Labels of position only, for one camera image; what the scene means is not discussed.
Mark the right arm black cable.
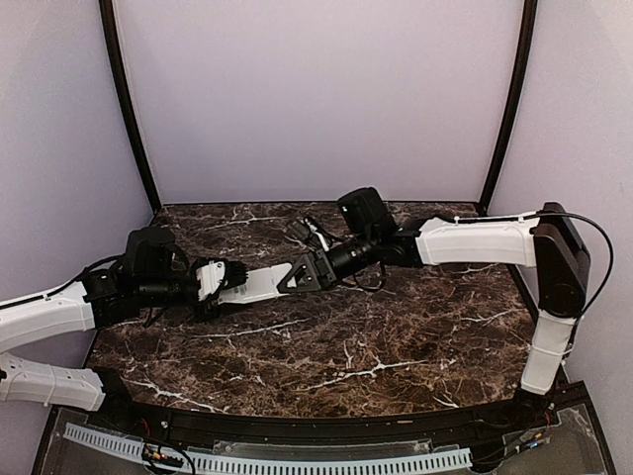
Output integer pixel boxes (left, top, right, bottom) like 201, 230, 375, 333
523, 210, 614, 318

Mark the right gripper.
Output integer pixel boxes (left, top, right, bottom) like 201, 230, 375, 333
277, 229, 379, 293

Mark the right black frame post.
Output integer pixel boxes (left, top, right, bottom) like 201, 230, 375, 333
478, 0, 538, 215

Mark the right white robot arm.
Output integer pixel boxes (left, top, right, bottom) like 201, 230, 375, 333
277, 189, 590, 429

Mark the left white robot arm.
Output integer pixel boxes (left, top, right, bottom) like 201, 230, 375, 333
1, 259, 247, 431

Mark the black frame post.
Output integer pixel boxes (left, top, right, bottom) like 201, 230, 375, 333
478, 0, 538, 215
98, 0, 162, 215

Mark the left black frame post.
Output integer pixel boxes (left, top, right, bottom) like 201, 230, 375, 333
98, 0, 162, 215

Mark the white slotted cable duct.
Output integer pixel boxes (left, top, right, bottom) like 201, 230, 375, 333
63, 423, 472, 474

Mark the white remote control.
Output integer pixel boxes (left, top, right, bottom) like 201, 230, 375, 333
218, 263, 292, 305

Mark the black front rail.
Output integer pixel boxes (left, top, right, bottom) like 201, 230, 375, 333
88, 380, 589, 449

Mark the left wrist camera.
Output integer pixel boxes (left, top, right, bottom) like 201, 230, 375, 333
120, 227, 189, 292

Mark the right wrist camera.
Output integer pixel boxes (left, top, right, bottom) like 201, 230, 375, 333
336, 187, 397, 236

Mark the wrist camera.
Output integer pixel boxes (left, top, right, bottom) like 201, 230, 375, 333
336, 187, 397, 236
120, 227, 189, 292

